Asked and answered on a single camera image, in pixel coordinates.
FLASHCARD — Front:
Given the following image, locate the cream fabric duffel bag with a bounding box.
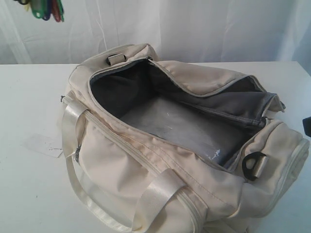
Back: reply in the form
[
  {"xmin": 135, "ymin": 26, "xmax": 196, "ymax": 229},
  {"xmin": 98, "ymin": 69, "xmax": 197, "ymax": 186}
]
[{"xmin": 61, "ymin": 44, "xmax": 310, "ymax": 233}]

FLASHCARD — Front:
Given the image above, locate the colourful key tag bunch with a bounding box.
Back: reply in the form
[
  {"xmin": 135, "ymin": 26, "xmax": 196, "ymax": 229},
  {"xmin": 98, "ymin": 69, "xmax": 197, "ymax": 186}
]
[{"xmin": 15, "ymin": 0, "xmax": 65, "ymax": 22}]

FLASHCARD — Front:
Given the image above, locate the white backdrop curtain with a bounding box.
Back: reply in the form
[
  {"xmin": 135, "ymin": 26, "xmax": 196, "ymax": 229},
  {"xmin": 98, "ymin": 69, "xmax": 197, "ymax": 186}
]
[{"xmin": 0, "ymin": 0, "xmax": 311, "ymax": 70}]

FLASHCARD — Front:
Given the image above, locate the white paper tag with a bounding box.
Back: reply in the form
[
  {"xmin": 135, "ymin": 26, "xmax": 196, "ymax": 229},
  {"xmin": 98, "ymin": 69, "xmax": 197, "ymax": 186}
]
[{"xmin": 22, "ymin": 133, "xmax": 63, "ymax": 158}]

